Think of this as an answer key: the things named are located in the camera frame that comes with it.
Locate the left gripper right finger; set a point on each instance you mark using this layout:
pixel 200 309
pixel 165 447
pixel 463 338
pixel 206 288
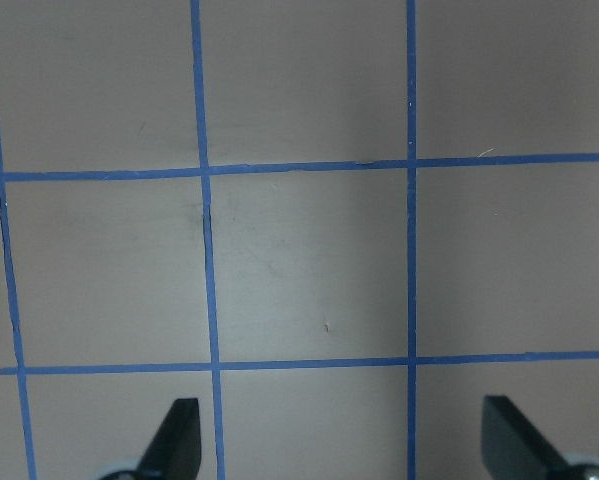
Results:
pixel 512 448

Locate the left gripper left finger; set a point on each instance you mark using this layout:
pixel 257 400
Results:
pixel 175 451

